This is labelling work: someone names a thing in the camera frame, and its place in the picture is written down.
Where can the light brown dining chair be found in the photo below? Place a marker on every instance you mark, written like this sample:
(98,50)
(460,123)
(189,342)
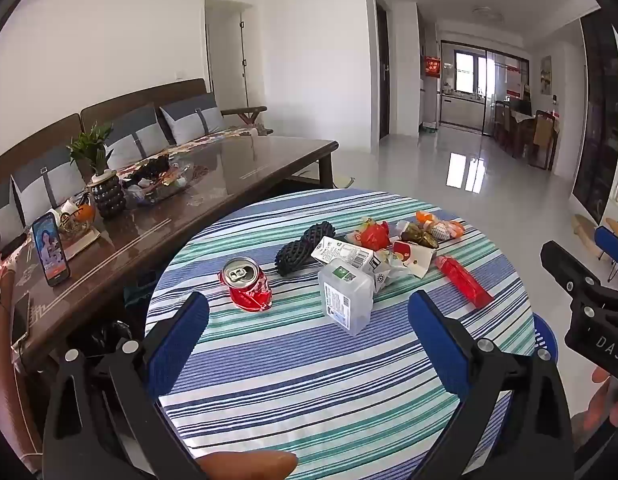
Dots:
(544,132)

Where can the white red paper carton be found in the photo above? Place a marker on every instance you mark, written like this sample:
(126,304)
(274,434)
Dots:
(414,260)

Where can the grey blue sofa pillow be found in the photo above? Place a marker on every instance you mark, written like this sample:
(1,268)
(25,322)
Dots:
(194,120)
(1,210)
(49,182)
(139,137)

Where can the black glass cabinet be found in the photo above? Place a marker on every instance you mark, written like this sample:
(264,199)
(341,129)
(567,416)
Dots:
(596,125)

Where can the patterned sofa seat cover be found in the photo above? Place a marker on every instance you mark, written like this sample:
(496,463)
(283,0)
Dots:
(214,137)

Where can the framed wall picture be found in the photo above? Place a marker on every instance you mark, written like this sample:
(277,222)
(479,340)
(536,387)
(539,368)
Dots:
(546,74)

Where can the dark wooden coffee table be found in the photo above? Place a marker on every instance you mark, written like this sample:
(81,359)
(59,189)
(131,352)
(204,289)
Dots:
(189,220)

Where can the kitchen counter cabinet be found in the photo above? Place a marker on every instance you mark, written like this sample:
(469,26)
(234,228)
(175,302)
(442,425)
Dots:
(461,107)

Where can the striped tablecloth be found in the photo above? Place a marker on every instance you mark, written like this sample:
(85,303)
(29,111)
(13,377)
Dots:
(299,385)

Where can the red wall poster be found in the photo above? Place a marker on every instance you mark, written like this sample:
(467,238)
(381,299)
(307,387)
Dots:
(433,66)

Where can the glass tray of snacks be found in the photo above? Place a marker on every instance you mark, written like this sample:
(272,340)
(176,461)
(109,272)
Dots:
(159,180)

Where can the flat smartphone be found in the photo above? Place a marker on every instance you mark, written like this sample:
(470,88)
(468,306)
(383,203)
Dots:
(20,317)

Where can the dark brown door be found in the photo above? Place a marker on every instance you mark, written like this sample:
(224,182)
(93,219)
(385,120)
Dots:
(383,75)

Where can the green plant in black vase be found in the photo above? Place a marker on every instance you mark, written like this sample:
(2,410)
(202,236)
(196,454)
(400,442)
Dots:
(106,200)

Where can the long red plastic wrapper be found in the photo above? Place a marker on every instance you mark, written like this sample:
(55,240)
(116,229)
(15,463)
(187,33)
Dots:
(464,280)

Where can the orange white table ornament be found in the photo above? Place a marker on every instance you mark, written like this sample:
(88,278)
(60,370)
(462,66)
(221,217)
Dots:
(79,214)

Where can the orange white wrapper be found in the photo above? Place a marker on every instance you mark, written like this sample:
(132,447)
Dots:
(441,227)

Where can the wooden sofa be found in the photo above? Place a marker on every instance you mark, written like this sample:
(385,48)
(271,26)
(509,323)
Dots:
(114,105)

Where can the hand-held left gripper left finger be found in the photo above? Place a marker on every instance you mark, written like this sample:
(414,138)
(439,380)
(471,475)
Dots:
(179,340)

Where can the green leaf wrapper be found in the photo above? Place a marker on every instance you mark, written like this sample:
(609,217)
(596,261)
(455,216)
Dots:
(419,235)

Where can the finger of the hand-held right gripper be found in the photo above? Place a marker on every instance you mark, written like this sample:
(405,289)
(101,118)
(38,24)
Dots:
(611,242)
(566,267)

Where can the person's right hand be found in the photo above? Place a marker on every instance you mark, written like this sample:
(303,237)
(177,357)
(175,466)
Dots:
(601,405)

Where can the crushed red soda can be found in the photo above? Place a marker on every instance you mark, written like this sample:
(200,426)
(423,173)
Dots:
(246,287)

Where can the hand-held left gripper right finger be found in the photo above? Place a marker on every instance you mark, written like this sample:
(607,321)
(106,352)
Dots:
(436,342)

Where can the person's left hand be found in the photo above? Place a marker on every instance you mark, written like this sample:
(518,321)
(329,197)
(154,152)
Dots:
(249,464)

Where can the upright smartphone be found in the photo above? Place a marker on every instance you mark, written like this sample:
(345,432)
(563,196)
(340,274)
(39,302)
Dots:
(51,252)

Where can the clear plastic box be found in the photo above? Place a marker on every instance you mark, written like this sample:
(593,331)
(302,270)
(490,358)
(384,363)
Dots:
(344,300)

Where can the blue plastic basket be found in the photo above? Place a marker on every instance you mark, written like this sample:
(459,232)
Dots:
(546,340)

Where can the black foam net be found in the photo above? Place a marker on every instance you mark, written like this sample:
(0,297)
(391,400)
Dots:
(299,255)

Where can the white milk carton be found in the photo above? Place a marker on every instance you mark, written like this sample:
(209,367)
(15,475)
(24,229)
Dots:
(346,255)

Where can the sliding glass door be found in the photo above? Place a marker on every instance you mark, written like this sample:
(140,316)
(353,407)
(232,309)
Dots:
(489,85)

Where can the red plastic bag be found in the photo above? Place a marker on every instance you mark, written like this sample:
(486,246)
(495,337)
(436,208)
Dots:
(376,236)

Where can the dining table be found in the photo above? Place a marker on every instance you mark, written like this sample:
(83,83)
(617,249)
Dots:
(521,122)

